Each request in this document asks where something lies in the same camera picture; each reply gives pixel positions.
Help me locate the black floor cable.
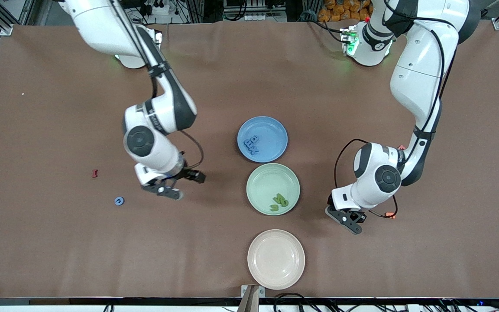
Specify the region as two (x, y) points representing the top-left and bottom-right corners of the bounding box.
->
(273, 293), (319, 312)

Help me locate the metal table edge bracket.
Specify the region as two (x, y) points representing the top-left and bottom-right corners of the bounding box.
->
(241, 285), (266, 312)

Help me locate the black table edge rail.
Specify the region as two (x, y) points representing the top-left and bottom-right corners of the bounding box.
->
(0, 297), (499, 306)

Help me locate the beige plate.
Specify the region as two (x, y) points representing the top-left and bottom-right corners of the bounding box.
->
(247, 229), (306, 290)

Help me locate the green plate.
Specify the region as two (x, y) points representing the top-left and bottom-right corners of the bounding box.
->
(246, 163), (301, 216)

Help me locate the brown table cover mat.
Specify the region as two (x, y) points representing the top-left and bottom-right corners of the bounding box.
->
(0, 21), (499, 299)

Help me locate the orange bag pile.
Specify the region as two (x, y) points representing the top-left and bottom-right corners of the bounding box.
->
(318, 0), (372, 23)

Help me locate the black arm base cable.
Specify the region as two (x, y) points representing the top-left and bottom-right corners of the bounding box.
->
(306, 12), (346, 44)

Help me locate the white power strip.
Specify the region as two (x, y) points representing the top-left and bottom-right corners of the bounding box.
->
(146, 0), (173, 16)

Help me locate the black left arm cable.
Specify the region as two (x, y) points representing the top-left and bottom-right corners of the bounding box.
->
(334, 0), (458, 219)

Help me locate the blue plate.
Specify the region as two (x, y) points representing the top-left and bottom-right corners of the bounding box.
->
(237, 116), (288, 163)

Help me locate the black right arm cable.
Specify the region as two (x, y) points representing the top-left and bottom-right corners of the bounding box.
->
(111, 0), (205, 170)

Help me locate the grey power strip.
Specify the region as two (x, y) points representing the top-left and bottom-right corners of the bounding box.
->
(244, 12), (285, 22)

